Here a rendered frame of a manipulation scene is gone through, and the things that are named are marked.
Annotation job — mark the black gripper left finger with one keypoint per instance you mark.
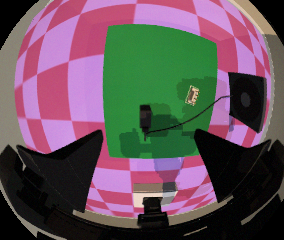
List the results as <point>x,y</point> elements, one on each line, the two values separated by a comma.
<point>68,170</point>

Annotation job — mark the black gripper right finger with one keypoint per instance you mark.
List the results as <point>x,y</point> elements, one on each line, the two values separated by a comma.
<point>227,163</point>

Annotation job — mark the green circuit board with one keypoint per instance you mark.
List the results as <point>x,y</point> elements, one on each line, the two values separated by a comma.
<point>175,72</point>

